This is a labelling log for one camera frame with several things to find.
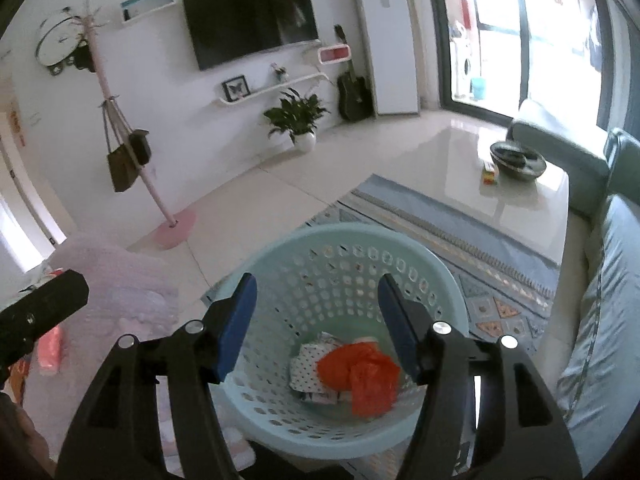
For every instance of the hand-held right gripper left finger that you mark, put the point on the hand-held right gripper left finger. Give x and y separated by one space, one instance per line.
237 325

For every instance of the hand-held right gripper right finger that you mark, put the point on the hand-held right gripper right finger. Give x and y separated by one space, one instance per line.
400 330

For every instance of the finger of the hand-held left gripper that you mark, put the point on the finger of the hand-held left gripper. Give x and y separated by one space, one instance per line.
45 305

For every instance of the light blue plastic basket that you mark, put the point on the light blue plastic basket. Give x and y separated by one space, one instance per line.
350 240

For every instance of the person's left forearm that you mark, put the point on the person's left forearm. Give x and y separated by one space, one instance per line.
22 440

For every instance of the orange red garment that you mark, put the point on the orange red garment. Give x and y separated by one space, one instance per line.
360 370

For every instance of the pink lace-covered ottoman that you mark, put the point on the pink lace-covered ottoman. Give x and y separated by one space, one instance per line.
110 280

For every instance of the white dotted garment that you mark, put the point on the white dotted garment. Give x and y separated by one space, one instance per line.
307 370

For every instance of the patterned blue grey rug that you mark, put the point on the patterned blue grey rug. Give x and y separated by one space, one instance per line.
400 210

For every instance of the brown tote bag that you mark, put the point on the brown tote bag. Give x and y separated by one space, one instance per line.
122 170

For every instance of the small colourful box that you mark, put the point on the small colourful box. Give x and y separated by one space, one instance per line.
490 174

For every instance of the small red hanging ornament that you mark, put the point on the small red hanging ornament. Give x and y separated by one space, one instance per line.
16 125

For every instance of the small black bag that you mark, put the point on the small black bag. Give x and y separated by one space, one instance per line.
141 147

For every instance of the dark round bowl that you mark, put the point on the dark round bowl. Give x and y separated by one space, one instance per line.
515 167

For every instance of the grey green sofa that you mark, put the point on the grey green sofa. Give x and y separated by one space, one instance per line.
600 310

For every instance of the green potted plant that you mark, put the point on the green potted plant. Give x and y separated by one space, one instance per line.
295 115

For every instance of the pink coat rack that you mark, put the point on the pink coat rack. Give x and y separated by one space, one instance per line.
107 90

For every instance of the black guitar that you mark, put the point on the black guitar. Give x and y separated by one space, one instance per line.
354 95

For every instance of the white curved lower shelf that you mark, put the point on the white curved lower shelf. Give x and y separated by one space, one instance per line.
280 89

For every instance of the black cap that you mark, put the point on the black cap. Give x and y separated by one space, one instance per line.
85 59

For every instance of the blue bucket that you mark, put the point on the blue bucket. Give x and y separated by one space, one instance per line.
479 89

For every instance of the small shelf ornament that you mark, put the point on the small shelf ornament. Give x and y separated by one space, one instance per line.
280 74

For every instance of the white washing machine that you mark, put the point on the white washing machine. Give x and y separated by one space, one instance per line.
461 67

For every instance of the white standing air conditioner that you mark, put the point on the white standing air conditioner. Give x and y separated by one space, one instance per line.
385 60

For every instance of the red white box shelf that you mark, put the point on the red white box shelf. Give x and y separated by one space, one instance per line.
333 55

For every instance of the glass sliding door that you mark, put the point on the glass sliding door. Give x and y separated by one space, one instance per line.
515 60

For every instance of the black flat television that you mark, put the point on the black flat television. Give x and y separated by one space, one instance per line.
250 20

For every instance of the long blue white box shelf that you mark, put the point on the long blue white box shelf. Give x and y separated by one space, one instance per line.
147 2

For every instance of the white wall switch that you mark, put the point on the white wall switch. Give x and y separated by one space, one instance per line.
36 119

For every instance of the black butterfly picture frame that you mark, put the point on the black butterfly picture frame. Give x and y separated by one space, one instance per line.
235 88

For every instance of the round panda wall clock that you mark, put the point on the round panda wall clock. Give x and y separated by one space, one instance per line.
57 37

